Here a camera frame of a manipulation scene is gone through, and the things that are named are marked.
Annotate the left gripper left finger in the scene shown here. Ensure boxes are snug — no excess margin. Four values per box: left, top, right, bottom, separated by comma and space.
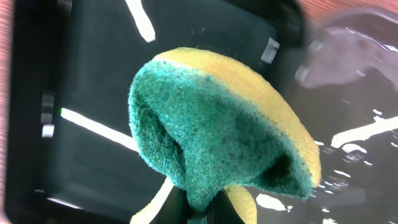
157, 187, 189, 224

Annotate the large black serving tray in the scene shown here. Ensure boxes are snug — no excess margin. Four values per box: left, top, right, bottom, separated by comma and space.
251, 7, 397, 223

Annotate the small black water tray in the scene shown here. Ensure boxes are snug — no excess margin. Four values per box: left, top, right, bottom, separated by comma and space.
4, 0, 305, 223

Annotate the green yellow sponge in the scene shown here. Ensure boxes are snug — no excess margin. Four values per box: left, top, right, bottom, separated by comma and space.
128, 47, 322, 223

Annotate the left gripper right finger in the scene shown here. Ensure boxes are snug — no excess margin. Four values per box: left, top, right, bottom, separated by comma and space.
206, 190, 244, 224

